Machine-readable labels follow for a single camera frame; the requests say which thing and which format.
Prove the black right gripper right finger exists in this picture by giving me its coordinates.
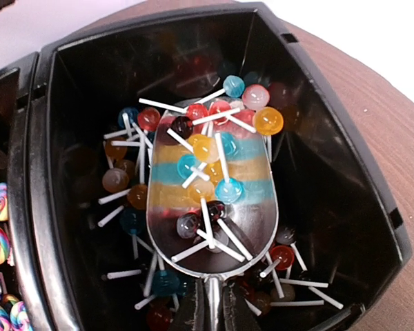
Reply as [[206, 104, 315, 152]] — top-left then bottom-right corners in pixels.
[[222, 283, 262, 331]]

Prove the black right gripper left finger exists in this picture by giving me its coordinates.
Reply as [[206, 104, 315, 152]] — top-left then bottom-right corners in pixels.
[[169, 279, 207, 331]]

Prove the silver metal scoop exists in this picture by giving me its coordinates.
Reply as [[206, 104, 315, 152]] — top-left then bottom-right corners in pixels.
[[146, 103, 279, 330]]

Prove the black three-compartment candy tray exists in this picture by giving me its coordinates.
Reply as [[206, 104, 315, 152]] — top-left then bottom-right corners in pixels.
[[0, 3, 411, 330]]

